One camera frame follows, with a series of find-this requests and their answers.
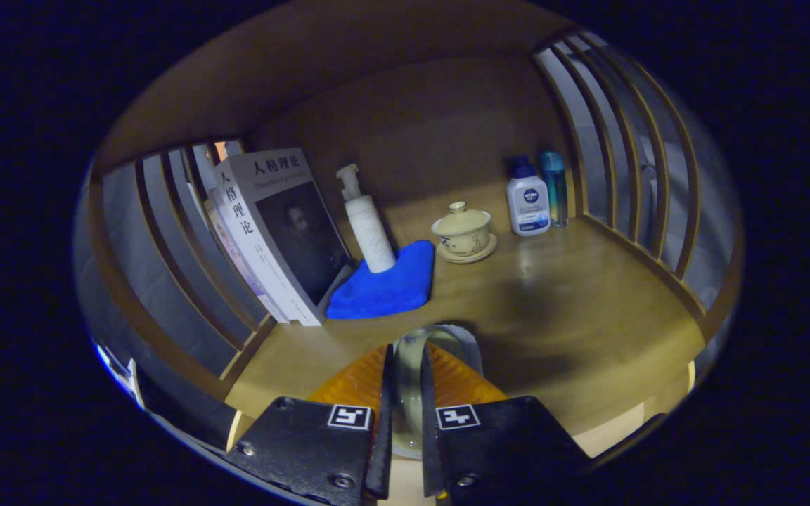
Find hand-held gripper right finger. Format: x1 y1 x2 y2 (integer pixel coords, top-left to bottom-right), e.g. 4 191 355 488
421 343 592 506

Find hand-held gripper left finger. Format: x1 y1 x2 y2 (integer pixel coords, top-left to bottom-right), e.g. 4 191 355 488
224 343 397 506

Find green handled grey scrub brush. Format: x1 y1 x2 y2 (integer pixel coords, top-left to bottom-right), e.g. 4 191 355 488
391 323 484 459

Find wooden countertop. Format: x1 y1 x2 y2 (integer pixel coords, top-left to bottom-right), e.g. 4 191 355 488
226 184 707 440

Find wooden cabinet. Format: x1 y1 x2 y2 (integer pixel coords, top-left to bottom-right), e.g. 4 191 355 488
75 0 743 493

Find blue cloth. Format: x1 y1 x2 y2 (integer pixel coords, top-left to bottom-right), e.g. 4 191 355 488
326 240 436 320

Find white pump bottle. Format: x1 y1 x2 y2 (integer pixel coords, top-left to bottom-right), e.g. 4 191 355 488
336 164 397 273

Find beige lidded teacup with saucer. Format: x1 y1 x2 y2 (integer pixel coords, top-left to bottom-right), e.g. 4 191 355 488
431 202 499 264

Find white spine grey cover book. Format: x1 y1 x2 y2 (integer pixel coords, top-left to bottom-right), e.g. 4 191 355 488
214 148 355 327

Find white lotion bottle blue cap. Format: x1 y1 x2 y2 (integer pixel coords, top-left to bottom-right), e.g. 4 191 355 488
506 155 551 237

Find teal bottle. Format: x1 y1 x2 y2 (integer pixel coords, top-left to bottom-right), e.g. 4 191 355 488
540 151 569 228

